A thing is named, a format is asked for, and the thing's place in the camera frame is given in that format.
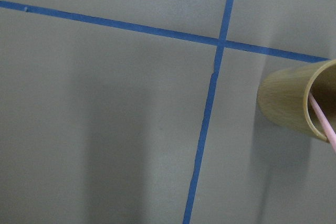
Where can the tan bamboo cup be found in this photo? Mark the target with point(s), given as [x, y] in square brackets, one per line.
[283, 97]

